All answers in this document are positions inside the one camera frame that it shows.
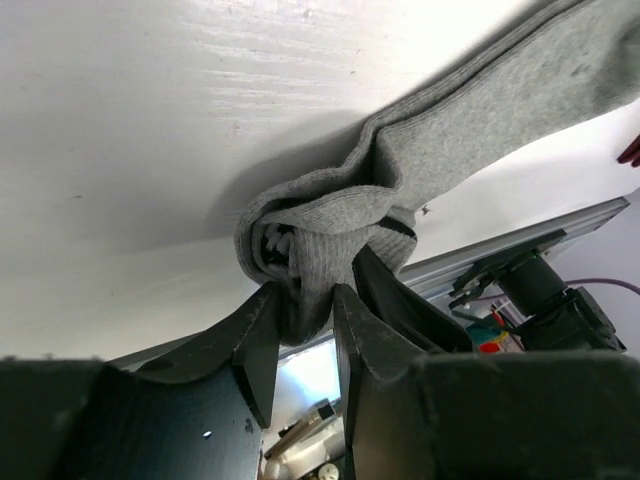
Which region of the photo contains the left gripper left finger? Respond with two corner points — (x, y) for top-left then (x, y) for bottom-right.
(1, 284), (280, 479)

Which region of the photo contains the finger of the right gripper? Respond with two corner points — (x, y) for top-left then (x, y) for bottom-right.
(352, 246), (473, 354)

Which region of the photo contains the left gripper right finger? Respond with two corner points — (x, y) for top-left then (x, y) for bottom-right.
(333, 285), (639, 479)

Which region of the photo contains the grey striped sock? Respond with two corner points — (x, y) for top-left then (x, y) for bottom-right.
(234, 1), (639, 345)

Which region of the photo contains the taupe maroon-cuffed sock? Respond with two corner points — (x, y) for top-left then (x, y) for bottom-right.
(617, 135), (640, 168)

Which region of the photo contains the aluminium rail frame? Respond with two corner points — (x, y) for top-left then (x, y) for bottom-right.
(400, 197), (629, 299)

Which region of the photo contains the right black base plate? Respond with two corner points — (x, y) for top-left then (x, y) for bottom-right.
(449, 229), (568, 316)

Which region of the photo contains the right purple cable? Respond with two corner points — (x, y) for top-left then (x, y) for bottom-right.
(569, 277), (640, 296)

